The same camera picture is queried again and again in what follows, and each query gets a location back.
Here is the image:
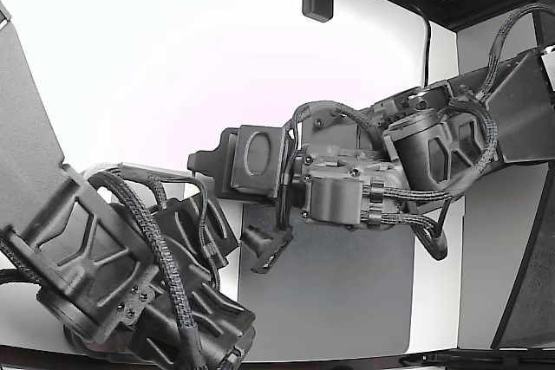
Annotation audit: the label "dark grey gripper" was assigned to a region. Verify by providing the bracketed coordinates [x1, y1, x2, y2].
[186, 125, 412, 231]

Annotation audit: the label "grey mat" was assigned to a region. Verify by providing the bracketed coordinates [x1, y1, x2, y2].
[237, 203, 416, 356]

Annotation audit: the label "thin black camera wires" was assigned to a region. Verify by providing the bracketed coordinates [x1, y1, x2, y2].
[275, 103, 311, 232]

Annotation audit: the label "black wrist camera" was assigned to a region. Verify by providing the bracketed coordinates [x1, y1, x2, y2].
[240, 224, 294, 275]

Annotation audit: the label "braided cable bundle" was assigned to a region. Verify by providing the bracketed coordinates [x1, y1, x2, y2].
[363, 99, 500, 261]
[84, 170, 205, 370]

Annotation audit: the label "thin black wall cable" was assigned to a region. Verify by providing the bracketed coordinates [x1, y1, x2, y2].
[407, 3, 433, 88]

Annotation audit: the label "braided cable loop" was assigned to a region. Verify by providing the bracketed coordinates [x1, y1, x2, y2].
[479, 3, 555, 101]

